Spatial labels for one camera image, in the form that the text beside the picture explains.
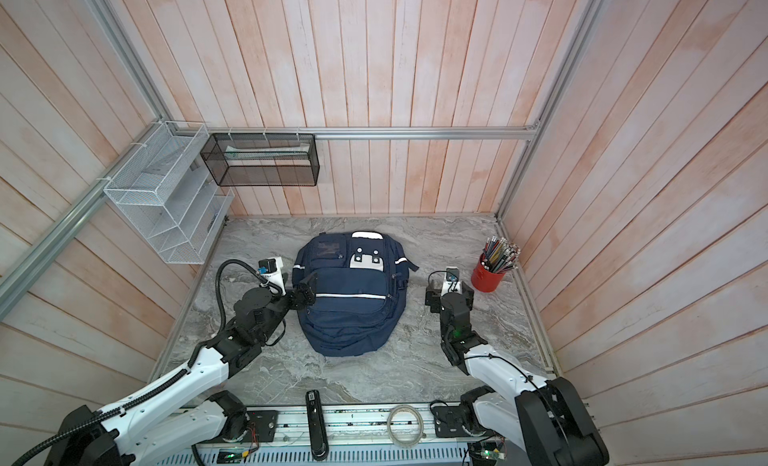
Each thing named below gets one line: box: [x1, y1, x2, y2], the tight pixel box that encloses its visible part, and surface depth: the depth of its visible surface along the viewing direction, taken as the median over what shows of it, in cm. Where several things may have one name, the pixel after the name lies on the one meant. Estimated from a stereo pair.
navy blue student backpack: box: [292, 231, 419, 357], surface depth 89 cm
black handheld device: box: [305, 390, 329, 462], surface depth 74 cm
